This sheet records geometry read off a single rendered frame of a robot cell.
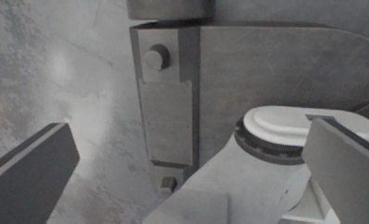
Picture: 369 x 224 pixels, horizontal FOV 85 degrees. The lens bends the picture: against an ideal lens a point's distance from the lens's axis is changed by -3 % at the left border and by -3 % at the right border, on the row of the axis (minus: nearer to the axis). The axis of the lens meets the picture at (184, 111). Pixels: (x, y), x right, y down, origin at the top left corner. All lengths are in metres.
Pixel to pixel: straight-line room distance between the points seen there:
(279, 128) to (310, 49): 0.19
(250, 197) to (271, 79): 0.27
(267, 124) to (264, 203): 0.12
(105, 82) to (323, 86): 0.64
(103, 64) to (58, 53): 0.17
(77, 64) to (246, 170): 0.67
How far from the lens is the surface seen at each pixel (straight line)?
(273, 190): 0.31
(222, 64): 0.46
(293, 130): 0.36
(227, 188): 0.30
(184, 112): 0.49
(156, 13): 0.43
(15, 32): 0.96
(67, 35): 0.81
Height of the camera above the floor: 0.61
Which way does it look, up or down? 59 degrees down
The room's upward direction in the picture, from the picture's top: 156 degrees counter-clockwise
